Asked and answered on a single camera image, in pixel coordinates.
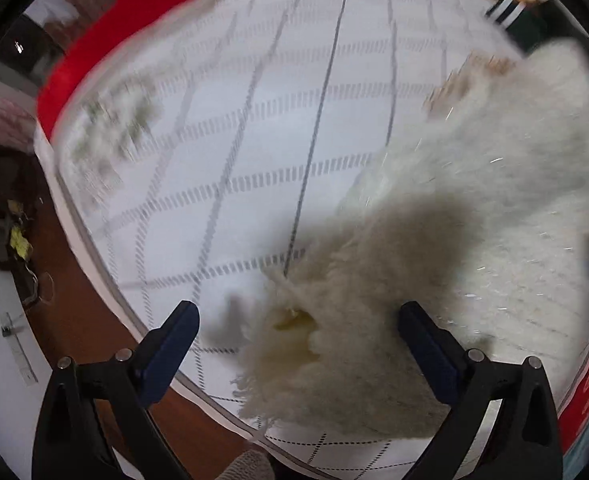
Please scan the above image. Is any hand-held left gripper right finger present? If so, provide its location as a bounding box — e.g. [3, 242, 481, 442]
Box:
[397, 301, 561, 480]

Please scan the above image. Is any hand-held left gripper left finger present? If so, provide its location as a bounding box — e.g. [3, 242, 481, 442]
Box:
[32, 300, 200, 480]

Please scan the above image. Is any white knit cardigan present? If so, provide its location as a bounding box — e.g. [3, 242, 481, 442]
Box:
[232, 40, 589, 438]

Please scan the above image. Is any person's grey knit top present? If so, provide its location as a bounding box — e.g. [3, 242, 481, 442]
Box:
[214, 447, 278, 480]

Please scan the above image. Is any dark bag on floor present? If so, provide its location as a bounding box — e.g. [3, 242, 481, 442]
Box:
[0, 165, 55, 306]

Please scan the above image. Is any dark green folded jacket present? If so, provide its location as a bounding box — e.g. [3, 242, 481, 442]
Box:
[485, 0, 589, 56]

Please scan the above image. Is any white lattice-pattern mat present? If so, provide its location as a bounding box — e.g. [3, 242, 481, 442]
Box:
[54, 0, 589, 480]

